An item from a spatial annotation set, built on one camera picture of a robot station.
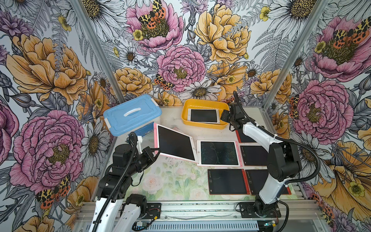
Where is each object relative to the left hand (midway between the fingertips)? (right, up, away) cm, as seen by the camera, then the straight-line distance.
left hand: (161, 156), depth 68 cm
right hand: (+36, +19, +27) cm, 49 cm away
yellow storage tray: (+14, +30, +52) cm, 62 cm away
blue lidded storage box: (-20, +20, +25) cm, 38 cm away
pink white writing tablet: (+32, -5, +28) cm, 43 cm away
